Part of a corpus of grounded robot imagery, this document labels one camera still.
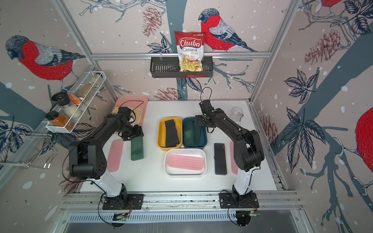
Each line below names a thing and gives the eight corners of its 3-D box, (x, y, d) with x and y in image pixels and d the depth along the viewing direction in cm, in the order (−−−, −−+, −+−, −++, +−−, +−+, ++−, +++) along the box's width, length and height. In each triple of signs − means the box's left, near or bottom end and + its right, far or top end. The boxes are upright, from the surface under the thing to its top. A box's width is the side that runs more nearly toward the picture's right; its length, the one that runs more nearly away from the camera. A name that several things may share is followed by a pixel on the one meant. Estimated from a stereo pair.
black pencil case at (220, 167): (215, 175, 84) (215, 173, 82) (212, 144, 97) (212, 142, 95) (228, 174, 84) (228, 173, 82) (223, 144, 97) (223, 142, 95)
